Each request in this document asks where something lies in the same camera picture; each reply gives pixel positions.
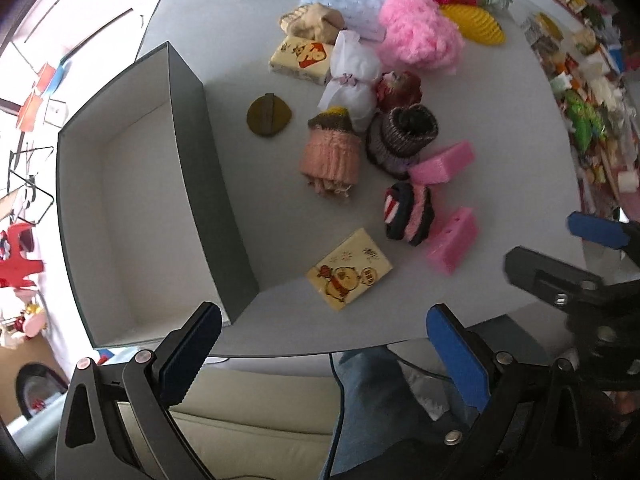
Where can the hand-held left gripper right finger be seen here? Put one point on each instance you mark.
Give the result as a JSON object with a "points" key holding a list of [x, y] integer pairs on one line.
{"points": [[457, 360]]}

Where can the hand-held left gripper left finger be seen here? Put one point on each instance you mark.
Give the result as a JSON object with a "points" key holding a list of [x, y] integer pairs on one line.
{"points": [[192, 360]]}

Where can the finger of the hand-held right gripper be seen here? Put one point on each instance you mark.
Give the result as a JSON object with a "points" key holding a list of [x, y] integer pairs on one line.
{"points": [[545, 275], [597, 230]]}

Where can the pink and black knitted sock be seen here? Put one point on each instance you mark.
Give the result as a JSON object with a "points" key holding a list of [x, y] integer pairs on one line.
{"points": [[410, 215]]}

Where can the large grey box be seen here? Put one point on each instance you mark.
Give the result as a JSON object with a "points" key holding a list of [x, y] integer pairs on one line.
{"points": [[140, 200]]}

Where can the grey brown knitted hat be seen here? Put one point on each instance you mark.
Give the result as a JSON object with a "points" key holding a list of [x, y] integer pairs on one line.
{"points": [[395, 145]]}

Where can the dark red fabric rose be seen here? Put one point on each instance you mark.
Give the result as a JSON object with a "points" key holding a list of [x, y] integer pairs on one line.
{"points": [[400, 90]]}

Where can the pink fluffy cloth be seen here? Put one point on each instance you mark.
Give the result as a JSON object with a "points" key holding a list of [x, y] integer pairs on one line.
{"points": [[415, 35]]}

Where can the white cloth bundle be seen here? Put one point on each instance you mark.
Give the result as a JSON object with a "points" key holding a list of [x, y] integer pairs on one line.
{"points": [[355, 65]]}

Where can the beige towel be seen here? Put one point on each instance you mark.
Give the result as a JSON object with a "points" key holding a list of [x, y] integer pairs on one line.
{"points": [[315, 22]]}

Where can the person's leg in jeans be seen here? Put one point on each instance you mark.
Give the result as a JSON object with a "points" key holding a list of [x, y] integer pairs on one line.
{"points": [[370, 400]]}

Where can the cream sofa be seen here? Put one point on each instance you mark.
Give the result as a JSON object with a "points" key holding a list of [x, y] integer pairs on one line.
{"points": [[260, 430]]}

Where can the pink sponge block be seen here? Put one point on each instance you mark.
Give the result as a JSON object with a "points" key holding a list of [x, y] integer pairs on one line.
{"points": [[440, 165], [452, 242]]}

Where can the yellow cartoon tissue packet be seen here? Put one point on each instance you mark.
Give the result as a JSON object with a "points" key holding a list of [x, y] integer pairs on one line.
{"points": [[350, 270]]}

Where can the dark round appliance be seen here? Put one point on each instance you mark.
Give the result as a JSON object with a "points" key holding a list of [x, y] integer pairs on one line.
{"points": [[37, 390]]}

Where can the pile of plush toys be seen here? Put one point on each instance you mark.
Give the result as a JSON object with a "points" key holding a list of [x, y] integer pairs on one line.
{"points": [[25, 322]]}

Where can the red plastic stool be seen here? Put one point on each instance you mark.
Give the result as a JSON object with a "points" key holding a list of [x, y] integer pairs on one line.
{"points": [[17, 255]]}

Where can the black folding chair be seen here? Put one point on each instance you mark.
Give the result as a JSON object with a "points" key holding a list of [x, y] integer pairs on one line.
{"points": [[30, 185]]}

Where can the yellow knitted pouch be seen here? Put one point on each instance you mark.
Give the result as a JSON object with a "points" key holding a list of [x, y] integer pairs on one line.
{"points": [[475, 22]]}

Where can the salmon pink knitted roll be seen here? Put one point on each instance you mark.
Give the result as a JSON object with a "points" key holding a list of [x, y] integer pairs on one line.
{"points": [[330, 155]]}

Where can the tissue packet with red print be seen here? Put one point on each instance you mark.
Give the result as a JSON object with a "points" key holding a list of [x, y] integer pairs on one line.
{"points": [[300, 60]]}

